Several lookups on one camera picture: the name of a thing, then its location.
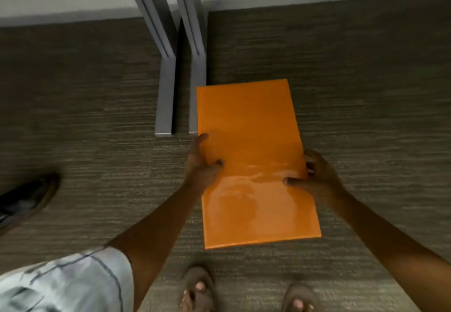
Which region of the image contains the person's right hand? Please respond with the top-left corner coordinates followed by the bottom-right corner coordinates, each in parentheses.
top-left (283, 149), bottom-right (348, 211)

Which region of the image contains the person's left hand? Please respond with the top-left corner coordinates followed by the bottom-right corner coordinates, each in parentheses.
top-left (183, 133), bottom-right (225, 199)

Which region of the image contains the brown sandal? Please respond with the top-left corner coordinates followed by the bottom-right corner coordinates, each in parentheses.
top-left (281, 283), bottom-right (320, 312)
top-left (179, 265), bottom-right (218, 312)

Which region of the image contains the orange glossy board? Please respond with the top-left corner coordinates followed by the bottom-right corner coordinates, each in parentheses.
top-left (196, 79), bottom-right (322, 250)

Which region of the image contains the grey metal table leg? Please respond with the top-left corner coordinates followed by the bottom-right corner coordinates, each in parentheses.
top-left (121, 0), bottom-right (177, 138)
top-left (167, 0), bottom-right (209, 136)

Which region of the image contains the black shoe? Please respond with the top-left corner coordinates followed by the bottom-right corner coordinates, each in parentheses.
top-left (0, 174), bottom-right (61, 236)

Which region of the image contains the pale patterned shirt sleeve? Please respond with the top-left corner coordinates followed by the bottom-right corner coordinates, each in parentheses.
top-left (0, 246), bottom-right (135, 312)

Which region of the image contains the person's left forearm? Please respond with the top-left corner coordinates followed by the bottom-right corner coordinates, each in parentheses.
top-left (106, 182), bottom-right (213, 312)

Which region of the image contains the person's right forearm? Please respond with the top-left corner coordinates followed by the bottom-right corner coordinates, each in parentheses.
top-left (330, 191), bottom-right (451, 312)

